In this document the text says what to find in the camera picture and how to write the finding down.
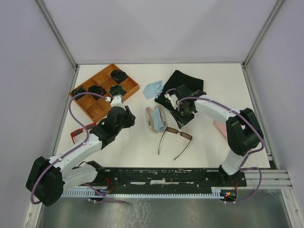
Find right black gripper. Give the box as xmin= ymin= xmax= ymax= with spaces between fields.
xmin=170 ymin=103 xmax=195 ymax=129

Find brown sunglasses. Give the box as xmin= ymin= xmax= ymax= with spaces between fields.
xmin=157 ymin=127 xmax=193 ymax=161

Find marble pattern glasses case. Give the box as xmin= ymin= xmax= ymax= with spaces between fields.
xmin=146 ymin=105 xmax=167 ymax=133

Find light blue cleaning cloth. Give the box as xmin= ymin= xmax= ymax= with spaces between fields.
xmin=151 ymin=107 xmax=164 ymax=132

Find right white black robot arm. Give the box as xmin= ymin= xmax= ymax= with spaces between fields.
xmin=164 ymin=85 xmax=265 ymax=186

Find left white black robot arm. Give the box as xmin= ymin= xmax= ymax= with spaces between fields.
xmin=26 ymin=106 xmax=135 ymax=206

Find red sunglasses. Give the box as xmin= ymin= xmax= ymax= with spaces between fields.
xmin=70 ymin=123 xmax=96 ymax=144

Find rolled blue yellow belt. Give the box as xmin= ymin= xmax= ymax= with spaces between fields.
xmin=109 ymin=85 xmax=126 ymax=96

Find black folded cloth pouch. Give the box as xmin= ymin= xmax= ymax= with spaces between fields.
xmin=154 ymin=70 xmax=204 ymax=110

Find rolled black belt middle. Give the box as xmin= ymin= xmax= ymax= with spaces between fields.
xmin=88 ymin=85 xmax=107 ymax=95

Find wooden compartment tray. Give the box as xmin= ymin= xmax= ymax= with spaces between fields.
xmin=69 ymin=63 xmax=140 ymax=123

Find crumpled light blue cloth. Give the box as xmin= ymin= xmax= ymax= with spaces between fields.
xmin=143 ymin=80 xmax=163 ymax=100

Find pink glasses case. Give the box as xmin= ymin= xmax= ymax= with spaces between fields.
xmin=213 ymin=120 xmax=228 ymax=141

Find rolled black belt top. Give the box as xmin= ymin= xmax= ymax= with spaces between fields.
xmin=110 ymin=69 xmax=127 ymax=84

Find rolled green black belt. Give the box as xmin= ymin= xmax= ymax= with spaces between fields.
xmin=71 ymin=86 xmax=86 ymax=96

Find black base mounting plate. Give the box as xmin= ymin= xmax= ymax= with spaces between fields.
xmin=89 ymin=167 xmax=247 ymax=192

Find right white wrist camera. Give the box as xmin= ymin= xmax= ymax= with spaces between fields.
xmin=164 ymin=93 xmax=179 ymax=109

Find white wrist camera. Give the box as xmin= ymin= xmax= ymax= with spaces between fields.
xmin=105 ymin=95 xmax=124 ymax=109
xmin=164 ymin=93 xmax=179 ymax=109

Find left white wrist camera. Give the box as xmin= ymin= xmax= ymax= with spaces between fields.
xmin=105 ymin=95 xmax=124 ymax=109

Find right aluminium frame post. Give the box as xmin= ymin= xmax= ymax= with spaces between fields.
xmin=242 ymin=0 xmax=285 ymax=68

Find aluminium frame post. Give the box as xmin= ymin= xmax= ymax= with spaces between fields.
xmin=242 ymin=0 xmax=285 ymax=68
xmin=35 ymin=0 xmax=80 ymax=69

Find white slotted cable duct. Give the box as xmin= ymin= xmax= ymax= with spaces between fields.
xmin=62 ymin=184 xmax=227 ymax=199

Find left aluminium frame post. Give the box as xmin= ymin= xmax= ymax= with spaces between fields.
xmin=35 ymin=0 xmax=80 ymax=69

